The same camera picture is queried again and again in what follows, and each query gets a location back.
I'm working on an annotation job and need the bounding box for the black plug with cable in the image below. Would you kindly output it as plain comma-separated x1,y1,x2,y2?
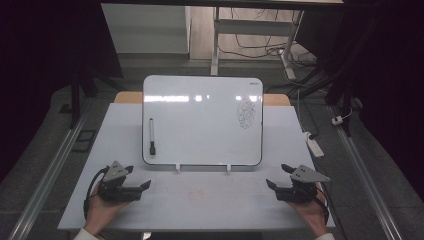
298,96,318,141

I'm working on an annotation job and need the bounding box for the wooden tabletop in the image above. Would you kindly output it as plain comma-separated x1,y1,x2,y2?
114,91,292,107

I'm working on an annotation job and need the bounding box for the black metal stand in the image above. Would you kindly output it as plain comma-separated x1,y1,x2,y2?
289,64,355,138
59,64,125,130

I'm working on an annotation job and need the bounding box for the white power strip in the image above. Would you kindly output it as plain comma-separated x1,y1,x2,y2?
302,131,325,158

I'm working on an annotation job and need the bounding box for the black floor plate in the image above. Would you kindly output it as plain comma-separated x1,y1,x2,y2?
72,129,98,154

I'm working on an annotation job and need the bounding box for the left hand-held gripper black cable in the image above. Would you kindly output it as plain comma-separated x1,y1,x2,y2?
83,165,111,220

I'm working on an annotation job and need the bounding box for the white marker pen black cap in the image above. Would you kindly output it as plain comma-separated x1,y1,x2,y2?
148,117,157,156

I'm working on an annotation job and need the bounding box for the white desk frame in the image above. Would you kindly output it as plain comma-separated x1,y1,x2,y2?
210,6,305,81

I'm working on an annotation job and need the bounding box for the right hand-held gripper black cable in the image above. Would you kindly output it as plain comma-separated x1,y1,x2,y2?
313,185,348,240

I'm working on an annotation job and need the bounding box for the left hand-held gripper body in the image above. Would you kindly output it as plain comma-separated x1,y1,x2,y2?
96,160,143,203

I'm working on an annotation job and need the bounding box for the person's left hand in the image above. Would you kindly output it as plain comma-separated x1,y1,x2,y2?
83,185,130,235

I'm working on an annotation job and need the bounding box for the aluminium floor rail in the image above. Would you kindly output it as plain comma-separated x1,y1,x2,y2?
328,104,405,240
8,99,95,240

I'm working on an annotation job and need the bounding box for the dark curtain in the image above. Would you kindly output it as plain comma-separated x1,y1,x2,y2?
0,0,124,185
295,0,424,202

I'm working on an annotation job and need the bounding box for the hand-held gripper black cable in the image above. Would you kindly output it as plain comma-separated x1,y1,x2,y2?
83,165,111,220
313,185,348,240

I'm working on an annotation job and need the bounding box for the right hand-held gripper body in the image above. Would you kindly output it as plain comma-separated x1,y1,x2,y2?
275,164,331,204

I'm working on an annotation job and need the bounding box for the white whiteboard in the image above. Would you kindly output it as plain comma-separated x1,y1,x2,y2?
142,74,264,167

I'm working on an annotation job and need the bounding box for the person's right hand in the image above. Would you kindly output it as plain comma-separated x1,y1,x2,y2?
287,182,330,236

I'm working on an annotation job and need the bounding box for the white cabinet panel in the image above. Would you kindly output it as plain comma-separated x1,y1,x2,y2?
101,3,192,55

